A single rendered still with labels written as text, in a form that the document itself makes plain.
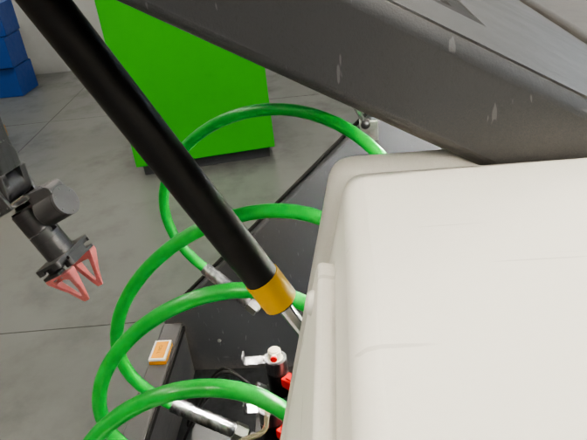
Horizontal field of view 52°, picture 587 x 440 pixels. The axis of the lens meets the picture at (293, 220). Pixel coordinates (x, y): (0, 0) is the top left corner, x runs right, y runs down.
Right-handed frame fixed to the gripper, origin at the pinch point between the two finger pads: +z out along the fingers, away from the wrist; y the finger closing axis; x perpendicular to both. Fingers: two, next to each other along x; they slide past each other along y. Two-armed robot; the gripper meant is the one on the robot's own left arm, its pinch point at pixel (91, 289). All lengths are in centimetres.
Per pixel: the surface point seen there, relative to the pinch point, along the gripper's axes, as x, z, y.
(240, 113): -59, -18, -20
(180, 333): -15.6, 13.4, -4.6
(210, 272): -40.5, -0.7, -18.2
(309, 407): -82, -17, -70
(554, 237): -89, -17, -66
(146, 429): -19.4, 15.2, -26.4
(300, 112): -66, -15, -21
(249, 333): -24.0, 21.4, 0.9
